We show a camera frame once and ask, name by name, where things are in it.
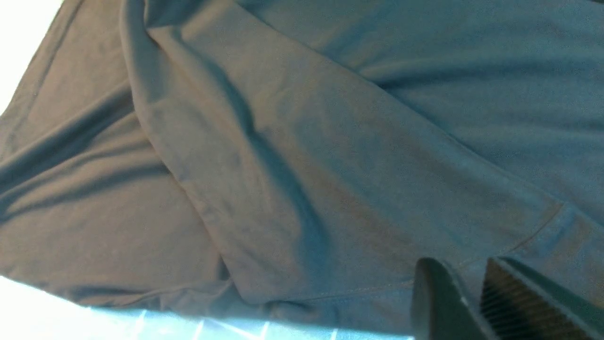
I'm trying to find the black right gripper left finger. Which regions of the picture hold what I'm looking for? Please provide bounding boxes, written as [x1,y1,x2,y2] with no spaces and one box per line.
[411,257,500,340]

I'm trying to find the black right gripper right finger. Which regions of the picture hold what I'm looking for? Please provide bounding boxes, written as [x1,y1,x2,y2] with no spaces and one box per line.
[479,257,604,340]

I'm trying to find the dark gray long-sleeved shirt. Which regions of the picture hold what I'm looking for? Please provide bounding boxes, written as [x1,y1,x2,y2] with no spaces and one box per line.
[1,0,603,334]

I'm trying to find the green grid cutting mat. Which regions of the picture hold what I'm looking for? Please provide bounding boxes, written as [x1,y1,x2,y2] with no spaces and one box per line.
[0,278,405,340]

